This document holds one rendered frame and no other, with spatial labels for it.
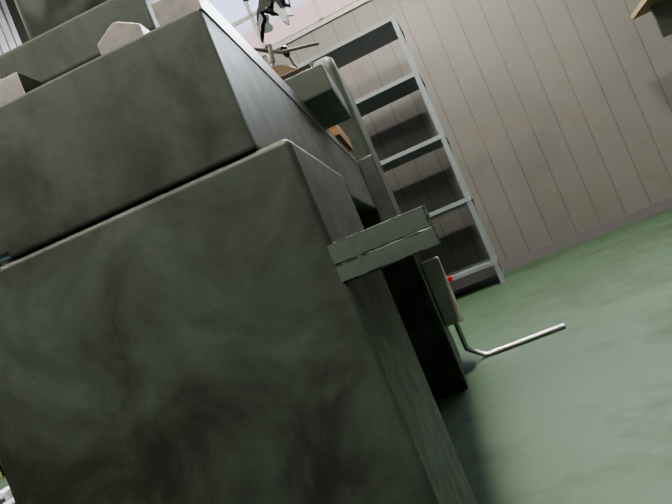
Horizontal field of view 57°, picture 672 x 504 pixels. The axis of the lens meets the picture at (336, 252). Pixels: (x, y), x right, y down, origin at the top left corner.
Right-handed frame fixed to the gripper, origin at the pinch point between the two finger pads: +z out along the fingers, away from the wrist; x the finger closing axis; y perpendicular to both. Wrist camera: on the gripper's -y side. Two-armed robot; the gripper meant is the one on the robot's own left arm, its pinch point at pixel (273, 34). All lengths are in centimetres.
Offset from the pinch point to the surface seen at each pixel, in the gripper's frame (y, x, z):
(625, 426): -10, -95, 125
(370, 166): 20, -12, 50
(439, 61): 307, 147, -66
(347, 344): -95, -109, 86
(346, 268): -94, -110, 78
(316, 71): -52, -69, 41
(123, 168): -107, -94, 63
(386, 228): -91, -114, 75
